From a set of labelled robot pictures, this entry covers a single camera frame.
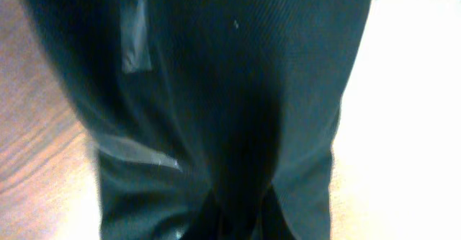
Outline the black garment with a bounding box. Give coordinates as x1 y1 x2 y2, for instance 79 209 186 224
24 0 371 239

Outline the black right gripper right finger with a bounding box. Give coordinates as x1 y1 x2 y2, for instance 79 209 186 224
258 187 295 240

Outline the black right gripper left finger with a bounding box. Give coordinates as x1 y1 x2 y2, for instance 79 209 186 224
181 192 227 240

